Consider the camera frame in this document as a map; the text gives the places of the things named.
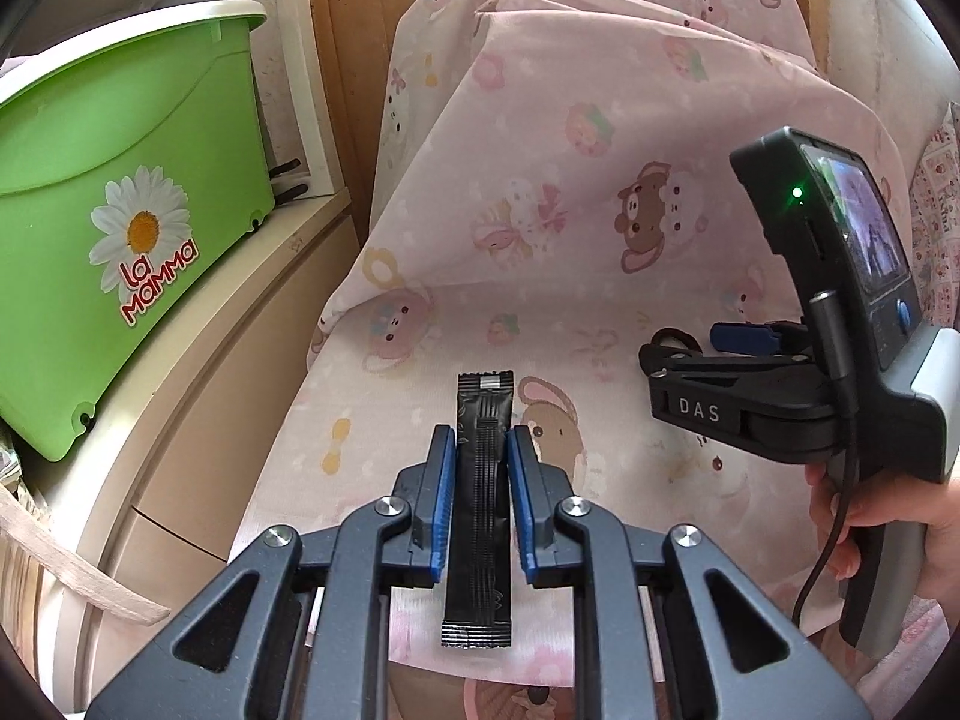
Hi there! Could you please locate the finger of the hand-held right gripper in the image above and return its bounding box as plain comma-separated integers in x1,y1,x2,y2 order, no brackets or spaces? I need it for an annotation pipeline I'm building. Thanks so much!
709,321,815,353
639,341,822,385

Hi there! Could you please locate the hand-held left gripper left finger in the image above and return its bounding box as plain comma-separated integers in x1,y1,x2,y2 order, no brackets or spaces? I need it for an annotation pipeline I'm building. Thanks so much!
86,424,458,720

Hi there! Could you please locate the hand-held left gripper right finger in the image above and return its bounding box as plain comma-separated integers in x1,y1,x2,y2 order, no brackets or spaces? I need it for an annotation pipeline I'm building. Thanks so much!
506,425,875,720

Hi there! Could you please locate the black sachet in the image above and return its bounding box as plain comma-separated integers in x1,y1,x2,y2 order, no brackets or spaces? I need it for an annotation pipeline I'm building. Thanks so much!
439,371,518,650

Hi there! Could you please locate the pink plastic waste basket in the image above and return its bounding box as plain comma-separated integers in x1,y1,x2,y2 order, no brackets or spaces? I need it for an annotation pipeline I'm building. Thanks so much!
461,675,578,720

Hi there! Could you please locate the person's right hand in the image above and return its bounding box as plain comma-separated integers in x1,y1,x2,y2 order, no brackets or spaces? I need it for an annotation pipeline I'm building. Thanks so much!
806,457,960,601

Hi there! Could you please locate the pink white printed cloth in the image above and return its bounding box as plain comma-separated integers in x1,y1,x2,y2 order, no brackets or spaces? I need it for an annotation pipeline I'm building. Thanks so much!
904,101,960,331

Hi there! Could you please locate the pink bear printed sheet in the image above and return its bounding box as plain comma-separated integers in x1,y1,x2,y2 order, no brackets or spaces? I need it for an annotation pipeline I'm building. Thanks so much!
225,0,920,691

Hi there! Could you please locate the white shelf unit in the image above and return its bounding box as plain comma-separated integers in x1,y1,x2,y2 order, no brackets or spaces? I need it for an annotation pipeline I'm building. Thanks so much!
0,0,361,720

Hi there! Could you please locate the green storage bin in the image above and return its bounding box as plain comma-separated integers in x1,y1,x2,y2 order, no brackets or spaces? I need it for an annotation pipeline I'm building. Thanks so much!
0,0,277,464

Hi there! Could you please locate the black cable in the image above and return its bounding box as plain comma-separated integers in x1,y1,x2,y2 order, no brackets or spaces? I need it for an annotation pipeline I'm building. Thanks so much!
795,291,860,623

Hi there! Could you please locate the black handled tool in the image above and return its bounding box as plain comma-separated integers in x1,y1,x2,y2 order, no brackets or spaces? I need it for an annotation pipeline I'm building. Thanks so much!
268,157,310,207

